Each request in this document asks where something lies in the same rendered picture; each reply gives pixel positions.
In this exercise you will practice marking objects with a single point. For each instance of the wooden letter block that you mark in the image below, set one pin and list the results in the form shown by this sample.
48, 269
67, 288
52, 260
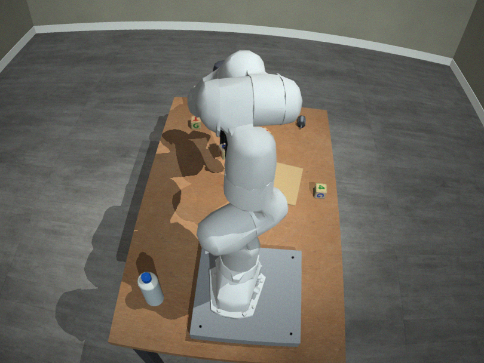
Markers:
222, 150

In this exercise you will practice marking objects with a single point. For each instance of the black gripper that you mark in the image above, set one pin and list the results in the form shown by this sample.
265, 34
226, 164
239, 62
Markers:
223, 140

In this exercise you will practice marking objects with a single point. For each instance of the beige square mat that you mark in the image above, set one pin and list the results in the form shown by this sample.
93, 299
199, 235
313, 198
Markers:
287, 179

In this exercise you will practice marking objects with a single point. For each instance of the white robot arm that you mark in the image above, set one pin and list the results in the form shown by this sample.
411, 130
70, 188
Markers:
237, 97

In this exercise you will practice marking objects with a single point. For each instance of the white bottle with blue cap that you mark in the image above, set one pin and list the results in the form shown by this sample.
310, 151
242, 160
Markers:
150, 288

